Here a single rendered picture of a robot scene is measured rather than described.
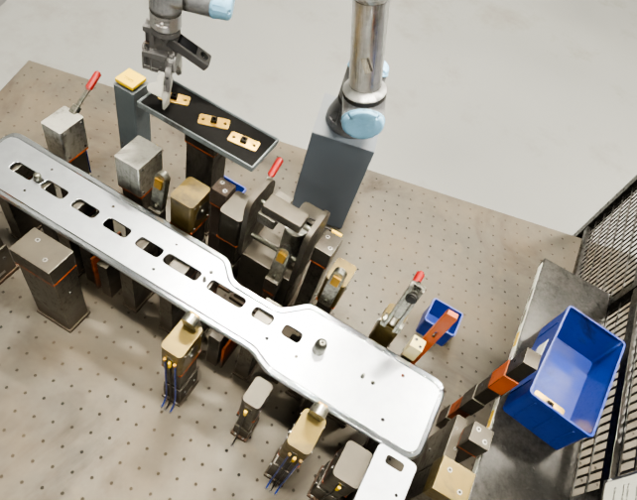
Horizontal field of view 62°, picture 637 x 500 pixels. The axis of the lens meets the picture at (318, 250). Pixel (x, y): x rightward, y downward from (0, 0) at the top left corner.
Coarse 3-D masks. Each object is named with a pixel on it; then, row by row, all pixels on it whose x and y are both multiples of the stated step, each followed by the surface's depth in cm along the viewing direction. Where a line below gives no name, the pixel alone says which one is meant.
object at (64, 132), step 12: (60, 108) 149; (48, 120) 146; (60, 120) 147; (72, 120) 148; (48, 132) 147; (60, 132) 145; (72, 132) 149; (84, 132) 154; (48, 144) 151; (60, 144) 148; (72, 144) 152; (84, 144) 157; (60, 156) 153; (72, 156) 154; (84, 156) 161; (84, 168) 164
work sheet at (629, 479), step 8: (632, 472) 107; (608, 480) 113; (616, 480) 110; (624, 480) 108; (632, 480) 106; (608, 488) 111; (616, 488) 109; (624, 488) 107; (632, 488) 104; (608, 496) 110; (616, 496) 108; (624, 496) 105; (632, 496) 103
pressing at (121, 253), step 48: (0, 144) 146; (0, 192) 138; (48, 192) 140; (96, 192) 144; (96, 240) 136; (192, 240) 142; (192, 288) 134; (240, 288) 137; (240, 336) 130; (336, 336) 136; (288, 384) 126; (336, 384) 129; (384, 384) 131; (432, 384) 134; (384, 432) 125
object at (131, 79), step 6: (126, 72) 149; (132, 72) 149; (120, 78) 147; (126, 78) 147; (132, 78) 148; (138, 78) 149; (144, 78) 149; (126, 84) 146; (132, 84) 147; (138, 84) 148
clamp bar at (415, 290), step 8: (408, 288) 124; (416, 288) 124; (424, 288) 123; (408, 296) 122; (416, 296) 121; (400, 304) 128; (408, 304) 128; (392, 312) 131; (400, 312) 131; (408, 312) 128; (400, 320) 131
